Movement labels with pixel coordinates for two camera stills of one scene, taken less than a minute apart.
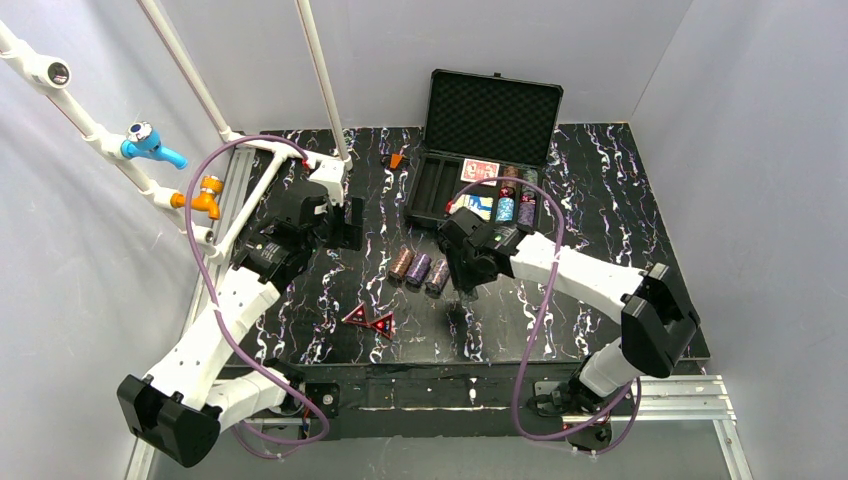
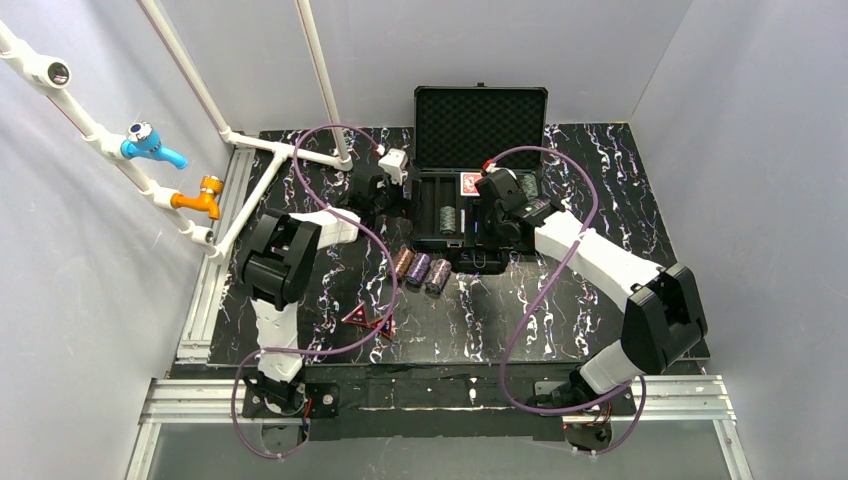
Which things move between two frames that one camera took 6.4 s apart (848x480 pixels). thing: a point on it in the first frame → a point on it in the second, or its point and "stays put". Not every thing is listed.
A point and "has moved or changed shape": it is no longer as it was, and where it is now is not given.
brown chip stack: x=401 y=263 stays put
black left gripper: x=351 y=223 → x=385 y=196
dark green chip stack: x=466 y=298 has moved or changed shape
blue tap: x=143 y=141 stays put
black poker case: x=487 y=138 has moved or changed shape
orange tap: x=209 y=187 stays put
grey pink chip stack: x=437 y=278 stays put
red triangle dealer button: x=358 y=315 stays put
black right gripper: x=460 y=263 → x=488 y=235
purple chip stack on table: x=418 y=267 stays put
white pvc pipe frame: x=52 y=75 stays put
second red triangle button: x=385 y=325 stays put
